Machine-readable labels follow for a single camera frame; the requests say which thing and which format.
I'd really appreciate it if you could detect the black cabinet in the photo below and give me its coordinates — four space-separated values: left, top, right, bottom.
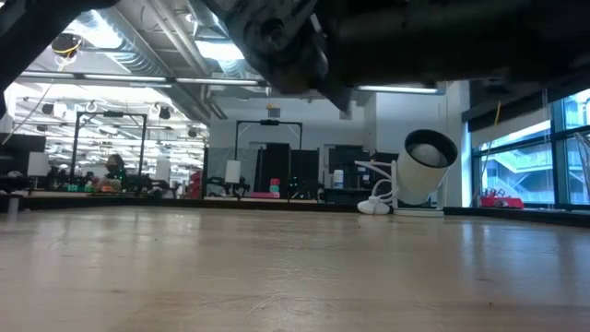
255 142 320 200

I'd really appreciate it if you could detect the white round power adapter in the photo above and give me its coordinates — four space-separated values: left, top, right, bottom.
357 196 391 216

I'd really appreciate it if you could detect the person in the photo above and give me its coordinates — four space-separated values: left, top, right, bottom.
104 154 127 191

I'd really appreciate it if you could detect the red tray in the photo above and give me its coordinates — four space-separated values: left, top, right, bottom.
478 195 525 210

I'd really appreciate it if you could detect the white monitor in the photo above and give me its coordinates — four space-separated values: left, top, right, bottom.
27 151 50 178

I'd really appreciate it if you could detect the black robot station frame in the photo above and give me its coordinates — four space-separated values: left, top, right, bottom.
71 110 148 195
234 119 304 199

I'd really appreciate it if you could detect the white projector cable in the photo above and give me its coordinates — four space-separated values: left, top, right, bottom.
354 159 400 207

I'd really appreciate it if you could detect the white camera on stand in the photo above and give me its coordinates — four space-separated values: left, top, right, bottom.
393 128 460 218

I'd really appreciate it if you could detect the black table frame rail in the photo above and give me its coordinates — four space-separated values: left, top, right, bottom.
0 193 590 227

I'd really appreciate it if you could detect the black hanging cable reel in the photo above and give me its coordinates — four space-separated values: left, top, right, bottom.
50 31 84 70

